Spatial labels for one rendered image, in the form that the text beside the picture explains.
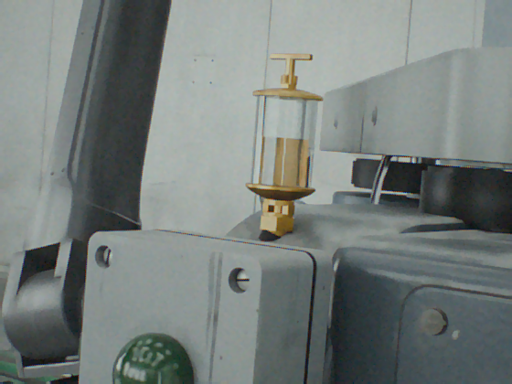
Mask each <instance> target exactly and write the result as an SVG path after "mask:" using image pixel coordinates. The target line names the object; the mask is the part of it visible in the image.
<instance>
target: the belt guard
mask: <svg viewBox="0 0 512 384"><path fill-rule="evenodd" d="M320 150H321V151H329V152H339V153H349V154H359V155H393V156H397V157H408V158H411V156H417V157H429V158H437V160H439V163H440V164H443V165H460V166H471V167H480V168H491V169H510V170H512V48H490V47H470V48H456V49H452V50H448V51H445V52H443V53H438V54H437V55H434V56H431V57H429V58H426V59H420V60H417V61H415V62H412V63H411V64H408V65H405V66H400V67H397V68H396V69H391V70H390V71H387V72H382V73H380V74H377V75H375V76H372V77H369V78H367V79H362V80H358V81H356V82H353V83H350V84H348V85H346V86H341V87H339V88H336V89H334V90H331V91H328V92H326V93H325V94H324V100H323V110H322V120H321V140H320Z"/></svg>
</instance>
